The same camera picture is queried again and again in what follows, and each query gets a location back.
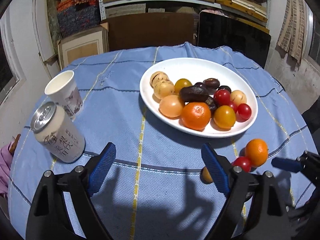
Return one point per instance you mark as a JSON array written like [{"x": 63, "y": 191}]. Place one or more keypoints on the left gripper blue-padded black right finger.
[{"x": 267, "y": 217}]

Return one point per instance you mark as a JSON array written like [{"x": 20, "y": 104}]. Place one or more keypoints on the small dark cherry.
[{"x": 225, "y": 88}]

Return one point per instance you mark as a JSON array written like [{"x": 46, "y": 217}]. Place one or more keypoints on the black panel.
[{"x": 216, "y": 31}]

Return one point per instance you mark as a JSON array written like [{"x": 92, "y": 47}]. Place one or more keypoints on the red cherry tomato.
[
  {"x": 244, "y": 111},
  {"x": 243, "y": 162},
  {"x": 222, "y": 97}
]

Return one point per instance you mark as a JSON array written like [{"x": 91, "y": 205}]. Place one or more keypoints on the white beverage can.
[{"x": 54, "y": 130}]

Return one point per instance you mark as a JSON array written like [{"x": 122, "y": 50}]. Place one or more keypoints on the dark purple plum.
[{"x": 200, "y": 84}]

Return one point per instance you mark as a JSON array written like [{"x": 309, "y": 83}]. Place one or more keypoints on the beige patterned curtain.
[{"x": 291, "y": 37}]

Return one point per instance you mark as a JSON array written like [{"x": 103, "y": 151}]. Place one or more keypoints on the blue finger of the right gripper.
[{"x": 285, "y": 164}]

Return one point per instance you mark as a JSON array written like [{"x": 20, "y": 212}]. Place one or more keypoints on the pale speckled fruit on plate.
[{"x": 238, "y": 97}]

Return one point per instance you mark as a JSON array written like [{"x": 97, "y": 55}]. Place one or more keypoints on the blue checked tablecloth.
[{"x": 153, "y": 190}]

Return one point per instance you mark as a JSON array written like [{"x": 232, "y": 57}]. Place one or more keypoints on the large dark water chestnut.
[{"x": 193, "y": 94}]

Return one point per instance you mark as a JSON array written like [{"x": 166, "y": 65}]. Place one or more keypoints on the yellow-orange tomato on plate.
[{"x": 182, "y": 83}]

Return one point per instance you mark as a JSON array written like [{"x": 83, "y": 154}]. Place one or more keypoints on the orange-yellow tomato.
[{"x": 224, "y": 117}]

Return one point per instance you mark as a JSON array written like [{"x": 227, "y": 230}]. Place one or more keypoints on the framed wooden picture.
[{"x": 86, "y": 43}]

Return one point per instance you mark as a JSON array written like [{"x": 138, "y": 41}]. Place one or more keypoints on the peach coloured fruit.
[{"x": 171, "y": 106}]

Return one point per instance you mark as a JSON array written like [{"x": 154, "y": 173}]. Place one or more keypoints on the dark wooden board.
[{"x": 149, "y": 30}]

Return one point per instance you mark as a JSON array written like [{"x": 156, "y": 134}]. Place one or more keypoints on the brown water chestnut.
[{"x": 211, "y": 83}]

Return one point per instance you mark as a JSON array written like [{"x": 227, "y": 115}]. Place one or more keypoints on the white oval plate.
[{"x": 197, "y": 70}]

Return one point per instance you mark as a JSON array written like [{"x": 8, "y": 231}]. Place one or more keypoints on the pale yellow potato fruit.
[{"x": 163, "y": 88}]

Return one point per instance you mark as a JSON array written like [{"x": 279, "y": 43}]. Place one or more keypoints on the large orange mandarin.
[{"x": 196, "y": 115}]

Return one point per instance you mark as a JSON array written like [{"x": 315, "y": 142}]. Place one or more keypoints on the red tomato on plate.
[{"x": 234, "y": 106}]

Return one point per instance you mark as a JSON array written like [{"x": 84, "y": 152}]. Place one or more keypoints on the tan longan fruit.
[{"x": 205, "y": 176}]

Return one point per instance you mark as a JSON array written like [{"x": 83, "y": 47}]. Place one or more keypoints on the small orange mandarin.
[{"x": 257, "y": 151}]

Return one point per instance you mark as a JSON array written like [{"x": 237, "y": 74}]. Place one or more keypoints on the white paper cup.
[{"x": 63, "y": 90}]

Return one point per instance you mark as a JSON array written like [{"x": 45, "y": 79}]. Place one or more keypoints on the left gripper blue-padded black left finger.
[{"x": 48, "y": 217}]

